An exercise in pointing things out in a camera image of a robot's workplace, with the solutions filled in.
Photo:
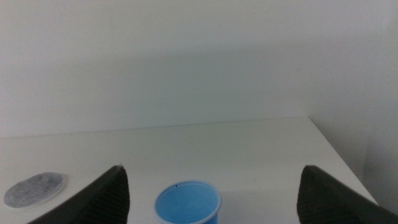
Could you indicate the round grey cup mat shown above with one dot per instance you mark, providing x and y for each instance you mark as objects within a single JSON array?
[{"x": 32, "y": 190}]

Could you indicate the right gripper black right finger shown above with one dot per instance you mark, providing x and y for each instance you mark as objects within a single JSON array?
[{"x": 326, "y": 199}]

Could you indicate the blue plastic cup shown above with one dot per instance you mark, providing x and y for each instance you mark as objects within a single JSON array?
[{"x": 186, "y": 202}]

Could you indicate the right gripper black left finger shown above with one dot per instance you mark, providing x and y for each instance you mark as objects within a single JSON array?
[{"x": 99, "y": 199}]

